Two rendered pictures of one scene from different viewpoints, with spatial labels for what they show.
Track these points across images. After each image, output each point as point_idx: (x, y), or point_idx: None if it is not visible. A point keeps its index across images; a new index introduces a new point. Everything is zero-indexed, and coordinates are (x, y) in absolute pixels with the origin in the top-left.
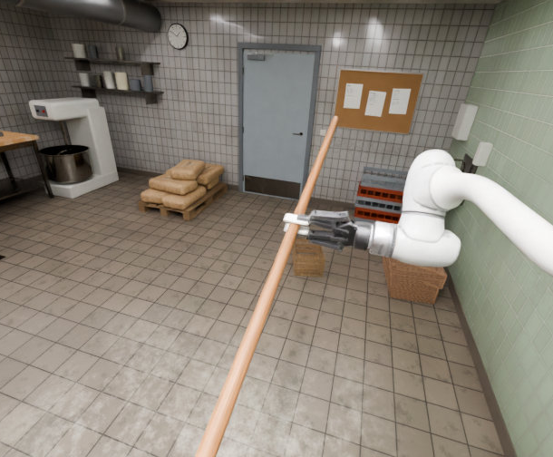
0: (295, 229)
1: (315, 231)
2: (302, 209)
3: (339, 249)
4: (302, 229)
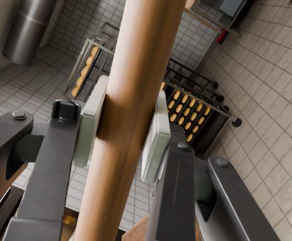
0: (92, 172)
1: (161, 177)
2: (124, 27)
3: None
4: (147, 145)
